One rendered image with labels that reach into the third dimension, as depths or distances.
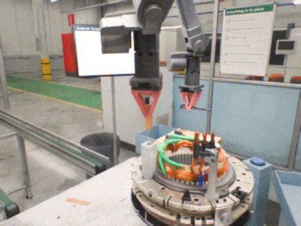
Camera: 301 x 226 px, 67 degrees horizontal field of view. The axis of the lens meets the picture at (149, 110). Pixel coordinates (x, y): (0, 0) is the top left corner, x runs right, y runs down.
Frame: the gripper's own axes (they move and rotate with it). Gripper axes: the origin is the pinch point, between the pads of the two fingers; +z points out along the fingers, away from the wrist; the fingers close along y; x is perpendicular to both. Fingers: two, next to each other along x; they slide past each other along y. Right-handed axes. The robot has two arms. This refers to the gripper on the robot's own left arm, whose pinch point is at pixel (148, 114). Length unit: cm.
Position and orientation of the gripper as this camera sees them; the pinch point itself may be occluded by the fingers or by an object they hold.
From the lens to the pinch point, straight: 55.3
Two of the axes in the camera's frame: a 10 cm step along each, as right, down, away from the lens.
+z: 0.2, 9.5, 3.0
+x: 9.9, 0.1, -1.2
